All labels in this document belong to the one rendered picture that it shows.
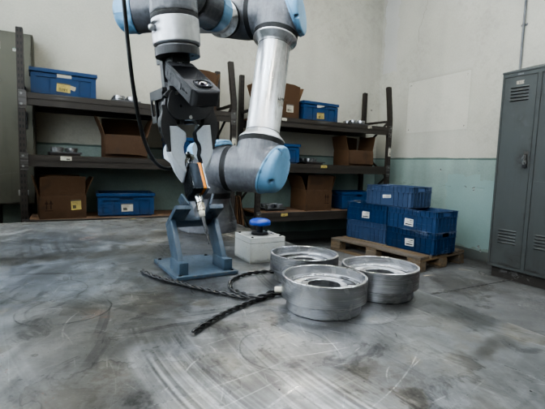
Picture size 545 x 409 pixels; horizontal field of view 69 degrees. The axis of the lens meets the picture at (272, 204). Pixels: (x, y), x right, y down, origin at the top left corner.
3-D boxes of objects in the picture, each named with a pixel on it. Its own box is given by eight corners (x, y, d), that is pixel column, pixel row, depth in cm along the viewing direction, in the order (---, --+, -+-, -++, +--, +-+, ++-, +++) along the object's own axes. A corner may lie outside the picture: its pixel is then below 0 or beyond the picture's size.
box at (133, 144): (155, 158, 379) (155, 117, 375) (96, 157, 354) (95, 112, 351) (146, 158, 416) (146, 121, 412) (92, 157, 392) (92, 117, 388)
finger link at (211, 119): (217, 148, 69) (208, 95, 67) (221, 147, 67) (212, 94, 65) (192, 152, 66) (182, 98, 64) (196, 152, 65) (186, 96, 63)
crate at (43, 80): (92, 105, 387) (92, 82, 385) (97, 100, 355) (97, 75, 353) (29, 99, 361) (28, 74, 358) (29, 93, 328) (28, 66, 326)
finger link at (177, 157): (173, 181, 69) (174, 127, 68) (187, 182, 64) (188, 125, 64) (156, 181, 67) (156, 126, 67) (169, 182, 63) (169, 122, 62)
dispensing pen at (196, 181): (203, 238, 58) (182, 144, 65) (195, 249, 61) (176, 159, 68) (218, 237, 59) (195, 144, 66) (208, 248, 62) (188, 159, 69)
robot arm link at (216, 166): (200, 189, 112) (200, 140, 111) (243, 191, 107) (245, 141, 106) (175, 191, 101) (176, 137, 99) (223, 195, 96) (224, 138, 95)
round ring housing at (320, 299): (360, 295, 54) (362, 266, 54) (372, 326, 44) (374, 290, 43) (283, 291, 55) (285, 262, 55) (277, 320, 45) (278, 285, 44)
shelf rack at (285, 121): (386, 243, 523) (396, 87, 503) (254, 254, 433) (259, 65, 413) (358, 235, 573) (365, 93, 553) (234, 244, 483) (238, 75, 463)
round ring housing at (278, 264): (272, 268, 67) (272, 243, 67) (334, 271, 67) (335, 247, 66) (267, 286, 57) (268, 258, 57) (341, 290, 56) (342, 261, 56)
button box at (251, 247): (285, 260, 73) (285, 234, 73) (250, 264, 70) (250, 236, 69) (264, 251, 80) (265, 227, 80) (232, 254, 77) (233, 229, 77)
